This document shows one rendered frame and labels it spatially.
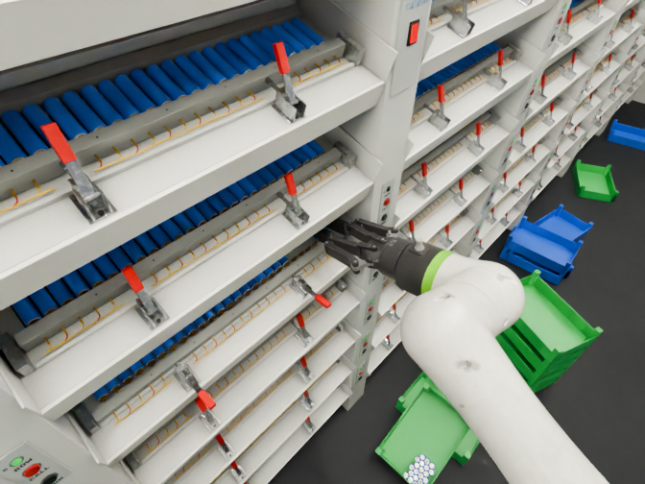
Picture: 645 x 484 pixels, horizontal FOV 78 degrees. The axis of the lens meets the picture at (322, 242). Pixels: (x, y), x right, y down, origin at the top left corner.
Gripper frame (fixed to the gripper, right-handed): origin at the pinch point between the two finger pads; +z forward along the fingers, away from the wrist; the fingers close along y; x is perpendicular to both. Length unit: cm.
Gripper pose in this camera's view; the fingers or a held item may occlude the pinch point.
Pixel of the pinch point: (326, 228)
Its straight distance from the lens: 83.8
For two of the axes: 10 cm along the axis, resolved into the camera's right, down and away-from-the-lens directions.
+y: -6.9, 5.2, -5.0
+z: -7.0, -3.3, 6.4
